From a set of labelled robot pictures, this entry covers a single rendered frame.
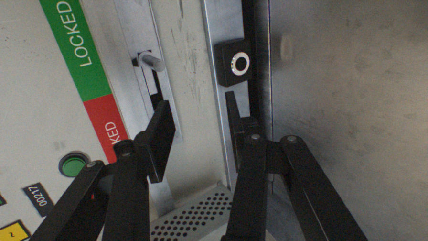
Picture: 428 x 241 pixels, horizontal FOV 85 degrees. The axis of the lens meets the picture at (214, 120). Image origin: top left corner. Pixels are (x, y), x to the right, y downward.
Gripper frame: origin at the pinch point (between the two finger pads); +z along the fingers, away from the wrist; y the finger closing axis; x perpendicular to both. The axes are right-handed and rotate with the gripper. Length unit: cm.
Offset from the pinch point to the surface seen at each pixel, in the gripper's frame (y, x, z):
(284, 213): 10.5, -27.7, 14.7
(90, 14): -9.3, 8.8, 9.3
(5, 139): -21.8, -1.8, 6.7
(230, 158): 2.1, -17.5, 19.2
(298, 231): 11.8, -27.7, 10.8
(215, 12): 2.7, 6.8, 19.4
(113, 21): -7.6, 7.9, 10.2
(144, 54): -6.8, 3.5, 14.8
